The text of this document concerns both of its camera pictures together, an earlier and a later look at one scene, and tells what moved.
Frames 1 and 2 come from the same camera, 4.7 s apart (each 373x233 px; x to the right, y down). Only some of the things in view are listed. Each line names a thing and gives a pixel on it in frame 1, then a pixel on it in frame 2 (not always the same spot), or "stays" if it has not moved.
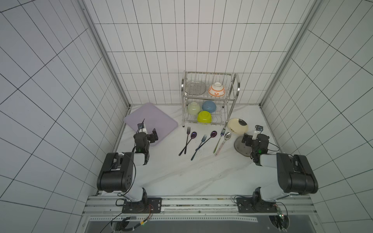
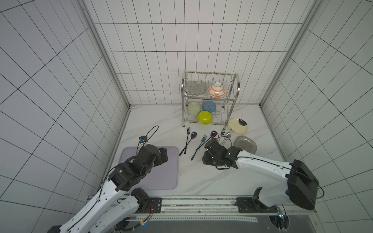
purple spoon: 193,135 stays
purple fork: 188,130 stays
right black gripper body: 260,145 to 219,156
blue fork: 203,138 stays
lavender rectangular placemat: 152,118 to 164,176
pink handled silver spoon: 227,137 stays
